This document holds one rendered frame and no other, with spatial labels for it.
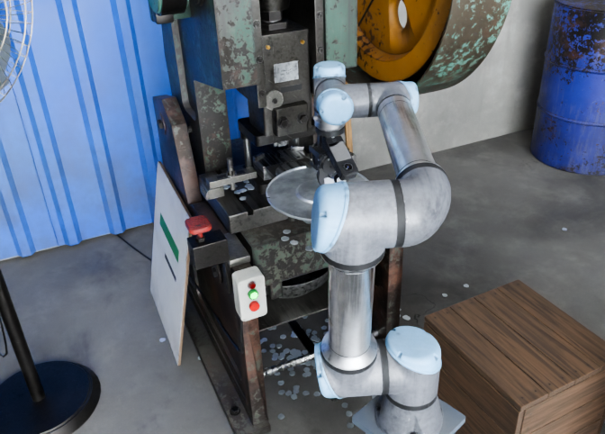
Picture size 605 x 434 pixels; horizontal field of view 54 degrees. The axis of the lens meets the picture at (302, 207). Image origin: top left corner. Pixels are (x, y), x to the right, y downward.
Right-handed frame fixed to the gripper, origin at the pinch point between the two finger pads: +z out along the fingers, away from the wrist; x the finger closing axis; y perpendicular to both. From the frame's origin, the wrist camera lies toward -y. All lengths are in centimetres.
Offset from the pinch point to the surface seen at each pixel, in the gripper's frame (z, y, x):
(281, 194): 1.3, 12.3, 9.8
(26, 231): 66, 147, 83
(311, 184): 0.7, 12.8, 0.4
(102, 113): 17, 148, 39
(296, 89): -21.2, 27.9, -2.9
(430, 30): -37, 9, -33
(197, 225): 3.7, 11.7, 33.5
